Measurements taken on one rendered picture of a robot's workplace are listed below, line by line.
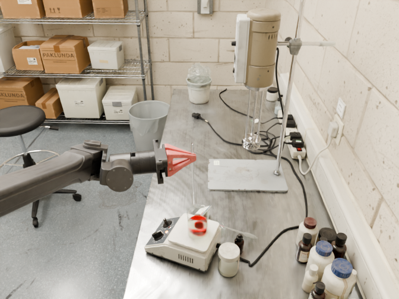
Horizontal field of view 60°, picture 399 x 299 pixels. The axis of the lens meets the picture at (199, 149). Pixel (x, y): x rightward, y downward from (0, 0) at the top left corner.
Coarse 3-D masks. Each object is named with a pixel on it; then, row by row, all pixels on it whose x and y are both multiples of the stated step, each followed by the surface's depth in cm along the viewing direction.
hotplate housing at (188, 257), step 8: (216, 240) 100; (144, 248) 102; (152, 248) 100; (160, 248) 99; (168, 248) 97; (176, 248) 96; (184, 248) 96; (216, 248) 102; (160, 256) 101; (168, 256) 99; (176, 256) 98; (184, 256) 96; (192, 256) 95; (200, 256) 94; (208, 256) 95; (184, 264) 98; (192, 264) 97; (200, 264) 95; (208, 264) 97
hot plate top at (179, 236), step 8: (184, 216) 104; (176, 224) 101; (184, 224) 101; (208, 224) 101; (216, 224) 101; (176, 232) 99; (184, 232) 99; (208, 232) 99; (216, 232) 99; (168, 240) 97; (176, 240) 96; (184, 240) 96; (192, 240) 96; (200, 240) 96; (208, 240) 96; (192, 248) 94; (200, 248) 94; (208, 248) 94
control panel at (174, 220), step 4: (168, 220) 109; (172, 220) 107; (176, 220) 106; (160, 224) 109; (172, 224) 105; (160, 228) 106; (164, 228) 105; (168, 228) 104; (172, 228) 103; (164, 232) 103; (168, 232) 102; (152, 236) 105; (164, 236) 101; (148, 240) 103; (152, 240) 102; (160, 240) 100; (164, 240) 99; (148, 244) 101
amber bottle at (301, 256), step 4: (304, 236) 96; (308, 236) 96; (300, 240) 99; (304, 240) 96; (308, 240) 96; (300, 244) 98; (304, 244) 97; (308, 244) 97; (300, 248) 97; (304, 248) 97; (308, 248) 97; (296, 252) 100; (300, 252) 98; (304, 252) 97; (308, 252) 97; (296, 256) 100; (300, 256) 99; (304, 256) 98; (308, 256) 98; (300, 260) 99; (304, 260) 99
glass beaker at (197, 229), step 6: (186, 210) 95; (192, 210) 97; (198, 210) 97; (204, 210) 96; (192, 216) 98; (204, 216) 98; (192, 222) 92; (198, 222) 92; (204, 222) 93; (192, 228) 94; (198, 228) 93; (204, 228) 94; (192, 234) 95; (198, 234) 94; (204, 234) 95
